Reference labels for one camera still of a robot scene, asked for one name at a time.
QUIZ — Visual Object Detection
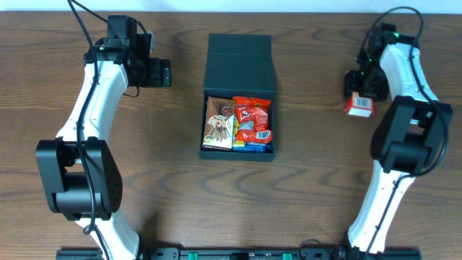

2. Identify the red cardboard snack box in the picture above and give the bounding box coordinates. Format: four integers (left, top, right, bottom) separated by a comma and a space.
346, 92, 375, 118

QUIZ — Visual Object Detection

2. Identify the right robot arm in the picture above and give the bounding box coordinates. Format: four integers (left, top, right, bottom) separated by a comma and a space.
344, 23, 453, 259

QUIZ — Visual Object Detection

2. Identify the brown Pocky box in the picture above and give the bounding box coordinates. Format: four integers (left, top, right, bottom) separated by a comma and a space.
202, 97, 235, 150

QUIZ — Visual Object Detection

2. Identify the blue Oreo cookie pack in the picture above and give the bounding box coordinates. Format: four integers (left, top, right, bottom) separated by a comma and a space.
232, 142, 272, 153

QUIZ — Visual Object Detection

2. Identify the red snack bag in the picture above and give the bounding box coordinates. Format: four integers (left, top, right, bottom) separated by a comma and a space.
233, 96, 273, 144

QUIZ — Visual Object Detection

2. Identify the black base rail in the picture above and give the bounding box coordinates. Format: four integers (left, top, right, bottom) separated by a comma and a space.
56, 238, 422, 260

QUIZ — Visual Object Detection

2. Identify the yellow Hacks candy bag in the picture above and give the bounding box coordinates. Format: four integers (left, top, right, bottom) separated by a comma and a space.
232, 116, 245, 149

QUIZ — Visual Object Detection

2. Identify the black gift box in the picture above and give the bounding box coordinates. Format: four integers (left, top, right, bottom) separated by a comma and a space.
199, 32, 277, 163

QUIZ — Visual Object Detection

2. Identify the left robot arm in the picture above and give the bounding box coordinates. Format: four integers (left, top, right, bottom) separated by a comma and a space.
35, 43, 170, 259

